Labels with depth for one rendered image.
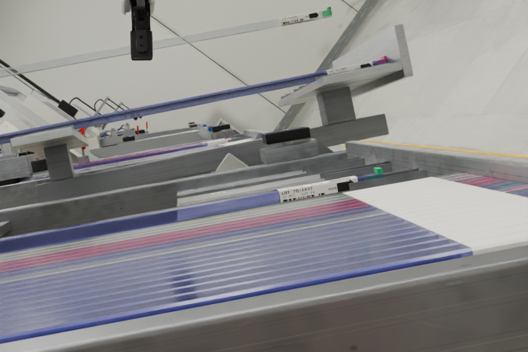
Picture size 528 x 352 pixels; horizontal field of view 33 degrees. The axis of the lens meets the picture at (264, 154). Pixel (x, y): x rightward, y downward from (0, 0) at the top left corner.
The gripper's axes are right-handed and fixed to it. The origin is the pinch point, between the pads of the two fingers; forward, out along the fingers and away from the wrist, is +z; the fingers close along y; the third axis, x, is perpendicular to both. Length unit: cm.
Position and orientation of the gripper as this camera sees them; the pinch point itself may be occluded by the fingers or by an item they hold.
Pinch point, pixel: (141, 45)
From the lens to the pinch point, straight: 132.2
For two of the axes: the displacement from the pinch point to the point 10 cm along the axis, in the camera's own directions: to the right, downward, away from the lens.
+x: 9.9, -0.3, 1.5
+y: 1.4, -0.3, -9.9
